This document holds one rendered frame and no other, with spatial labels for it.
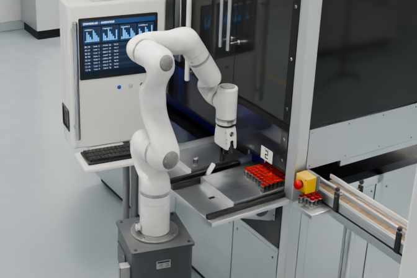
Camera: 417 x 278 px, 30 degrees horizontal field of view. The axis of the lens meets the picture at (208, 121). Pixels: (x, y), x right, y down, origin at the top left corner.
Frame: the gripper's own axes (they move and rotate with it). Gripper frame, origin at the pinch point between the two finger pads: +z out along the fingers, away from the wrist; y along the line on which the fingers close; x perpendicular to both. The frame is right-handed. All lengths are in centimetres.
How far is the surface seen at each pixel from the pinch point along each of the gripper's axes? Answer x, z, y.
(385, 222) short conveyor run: -41, 15, -54
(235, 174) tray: -20.6, 22.0, 19.6
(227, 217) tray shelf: 3.8, 22.3, -10.1
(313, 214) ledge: -29.4, 22.4, -25.6
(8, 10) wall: -95, 89, 544
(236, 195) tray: -9.8, 22.1, 3.4
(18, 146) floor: -4, 110, 269
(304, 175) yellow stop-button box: -28.5, 7.2, -18.5
